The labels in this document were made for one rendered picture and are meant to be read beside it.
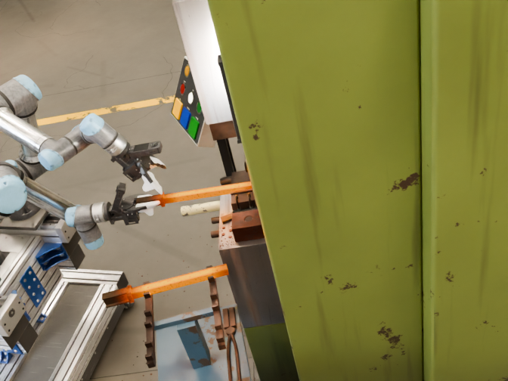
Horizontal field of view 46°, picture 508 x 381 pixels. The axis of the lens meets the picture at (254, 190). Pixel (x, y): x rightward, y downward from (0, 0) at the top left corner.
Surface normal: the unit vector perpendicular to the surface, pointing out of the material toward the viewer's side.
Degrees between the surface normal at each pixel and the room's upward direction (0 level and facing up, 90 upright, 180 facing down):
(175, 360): 0
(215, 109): 90
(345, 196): 90
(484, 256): 90
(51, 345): 0
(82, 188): 0
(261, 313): 90
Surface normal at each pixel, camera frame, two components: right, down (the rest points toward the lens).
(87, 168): -0.18, -0.76
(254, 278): 0.03, 0.63
